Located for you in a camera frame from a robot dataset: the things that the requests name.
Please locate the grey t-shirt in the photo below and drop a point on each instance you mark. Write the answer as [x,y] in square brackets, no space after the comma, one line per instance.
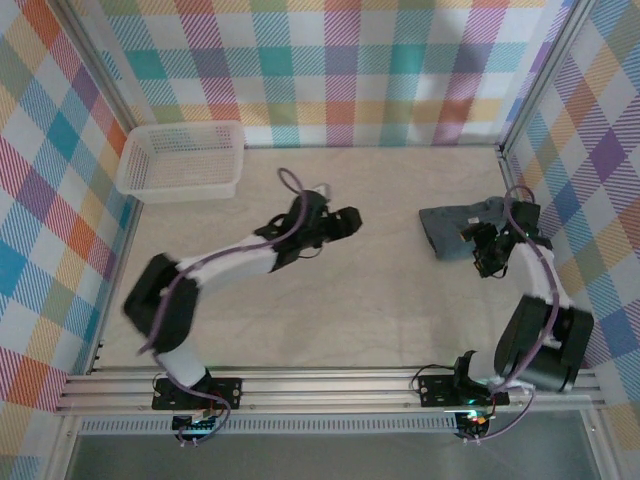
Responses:
[445,230]

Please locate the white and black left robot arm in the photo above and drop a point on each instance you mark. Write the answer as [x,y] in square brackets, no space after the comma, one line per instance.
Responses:
[235,260]

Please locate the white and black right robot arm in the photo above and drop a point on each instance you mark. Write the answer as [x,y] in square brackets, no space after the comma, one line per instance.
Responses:
[540,280]

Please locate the white perforated plastic basket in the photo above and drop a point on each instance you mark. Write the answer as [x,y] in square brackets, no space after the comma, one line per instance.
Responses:
[170,160]

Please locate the grey metal shelf plate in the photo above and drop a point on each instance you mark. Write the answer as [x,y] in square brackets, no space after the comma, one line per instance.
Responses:
[325,460]

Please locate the aluminium corner strut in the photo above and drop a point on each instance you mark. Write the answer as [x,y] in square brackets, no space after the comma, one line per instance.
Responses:
[62,450]
[600,450]

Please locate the aluminium side rail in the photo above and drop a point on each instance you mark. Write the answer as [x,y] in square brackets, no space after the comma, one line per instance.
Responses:
[511,175]
[129,232]

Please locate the aluminium frame post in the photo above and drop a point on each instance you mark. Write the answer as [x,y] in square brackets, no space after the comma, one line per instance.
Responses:
[102,75]
[544,75]

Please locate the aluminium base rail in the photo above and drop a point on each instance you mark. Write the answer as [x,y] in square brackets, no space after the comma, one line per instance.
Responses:
[325,390]

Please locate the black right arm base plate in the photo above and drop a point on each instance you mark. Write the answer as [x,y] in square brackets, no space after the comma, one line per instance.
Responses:
[435,392]

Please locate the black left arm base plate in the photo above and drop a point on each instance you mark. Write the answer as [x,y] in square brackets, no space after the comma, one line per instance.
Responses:
[230,392]

